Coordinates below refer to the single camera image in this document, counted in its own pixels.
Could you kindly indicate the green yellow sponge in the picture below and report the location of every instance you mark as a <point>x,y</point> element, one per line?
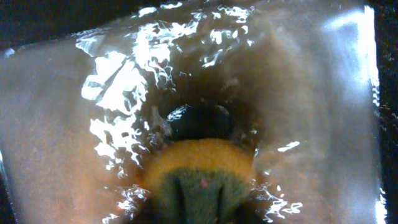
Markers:
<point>198,181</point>

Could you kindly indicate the black water tray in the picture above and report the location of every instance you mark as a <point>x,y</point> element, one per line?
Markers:
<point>295,84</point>

